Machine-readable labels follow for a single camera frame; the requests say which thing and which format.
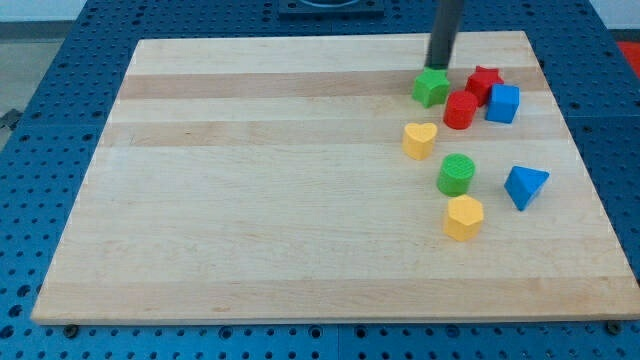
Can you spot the yellow hexagon block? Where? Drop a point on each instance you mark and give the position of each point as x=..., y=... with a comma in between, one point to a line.
x=463, y=218

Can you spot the red cylinder block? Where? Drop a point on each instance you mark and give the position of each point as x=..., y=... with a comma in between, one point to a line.
x=460, y=109

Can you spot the red star block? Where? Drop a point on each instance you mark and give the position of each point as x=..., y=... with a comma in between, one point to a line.
x=481, y=81

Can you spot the blue cube block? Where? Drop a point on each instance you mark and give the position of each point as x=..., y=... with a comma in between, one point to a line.
x=503, y=103

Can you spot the blue triangle block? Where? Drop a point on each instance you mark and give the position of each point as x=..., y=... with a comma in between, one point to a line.
x=524, y=184

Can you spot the green cylinder block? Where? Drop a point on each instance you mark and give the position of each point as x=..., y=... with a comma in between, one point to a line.
x=455, y=175

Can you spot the green star block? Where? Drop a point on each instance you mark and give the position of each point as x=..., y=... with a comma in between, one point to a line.
x=431, y=87

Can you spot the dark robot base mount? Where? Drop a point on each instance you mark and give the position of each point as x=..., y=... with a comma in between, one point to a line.
x=292, y=9

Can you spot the dark grey robot pusher rod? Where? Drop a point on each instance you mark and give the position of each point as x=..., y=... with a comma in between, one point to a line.
x=445, y=29

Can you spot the yellow heart block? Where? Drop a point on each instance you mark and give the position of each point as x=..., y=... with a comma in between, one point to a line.
x=419, y=140

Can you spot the wooden board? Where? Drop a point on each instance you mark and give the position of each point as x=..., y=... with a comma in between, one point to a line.
x=262, y=181

